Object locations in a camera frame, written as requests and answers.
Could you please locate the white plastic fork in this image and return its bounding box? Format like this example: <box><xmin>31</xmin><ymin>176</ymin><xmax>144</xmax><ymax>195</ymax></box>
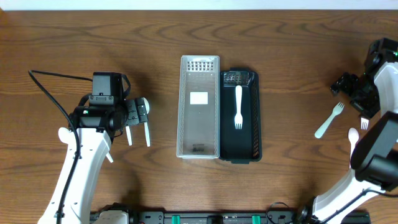
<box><xmin>361</xmin><ymin>116</ymin><xmax>369</xmax><ymax>130</ymax></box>
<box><xmin>234</xmin><ymin>85</ymin><xmax>243</xmax><ymax>129</ymax></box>
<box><xmin>348</xmin><ymin>128</ymin><xmax>359</xmax><ymax>156</ymax></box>

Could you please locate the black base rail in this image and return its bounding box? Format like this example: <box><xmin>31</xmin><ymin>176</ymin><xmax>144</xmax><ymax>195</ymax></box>
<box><xmin>90</xmin><ymin>202</ymin><xmax>371</xmax><ymax>224</ymax></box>

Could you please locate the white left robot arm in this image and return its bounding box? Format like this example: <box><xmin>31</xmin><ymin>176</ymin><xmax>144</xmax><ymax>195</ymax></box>
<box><xmin>38</xmin><ymin>128</ymin><xmax>113</xmax><ymax>223</ymax></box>

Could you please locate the clear perforated plastic basket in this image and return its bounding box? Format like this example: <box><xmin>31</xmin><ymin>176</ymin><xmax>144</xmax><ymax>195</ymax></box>
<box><xmin>176</xmin><ymin>55</ymin><xmax>220</xmax><ymax>159</ymax></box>

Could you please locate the pale blue plastic fork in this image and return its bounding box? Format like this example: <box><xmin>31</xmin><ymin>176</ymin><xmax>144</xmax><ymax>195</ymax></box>
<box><xmin>314</xmin><ymin>102</ymin><xmax>345</xmax><ymax>139</ymax></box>

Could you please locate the black perforated plastic basket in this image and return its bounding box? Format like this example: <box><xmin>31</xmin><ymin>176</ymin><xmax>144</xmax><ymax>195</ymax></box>
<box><xmin>220</xmin><ymin>68</ymin><xmax>262</xmax><ymax>164</ymax></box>

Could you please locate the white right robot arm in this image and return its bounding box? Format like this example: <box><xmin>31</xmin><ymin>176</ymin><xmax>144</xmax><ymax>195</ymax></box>
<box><xmin>305</xmin><ymin>49</ymin><xmax>397</xmax><ymax>223</ymax></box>

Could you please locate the white plastic spoon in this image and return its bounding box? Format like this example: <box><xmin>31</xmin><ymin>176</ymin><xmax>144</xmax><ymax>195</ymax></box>
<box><xmin>126</xmin><ymin>126</ymin><xmax>132</xmax><ymax>146</ymax></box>
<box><xmin>144</xmin><ymin>122</ymin><xmax>150</xmax><ymax>147</ymax></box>
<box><xmin>106</xmin><ymin>153</ymin><xmax>113</xmax><ymax>163</ymax></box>

